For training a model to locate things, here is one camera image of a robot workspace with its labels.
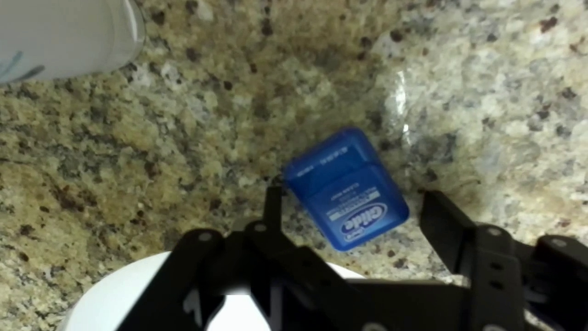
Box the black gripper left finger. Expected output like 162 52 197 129
116 180 383 331

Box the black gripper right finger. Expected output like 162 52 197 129
421 190 588 331

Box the blue dental floss box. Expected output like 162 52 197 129
282 125 412 254

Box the white oval sink basin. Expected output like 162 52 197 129
61 250 365 331

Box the white CeraVe lotion bottle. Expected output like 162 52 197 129
0 0 148 85

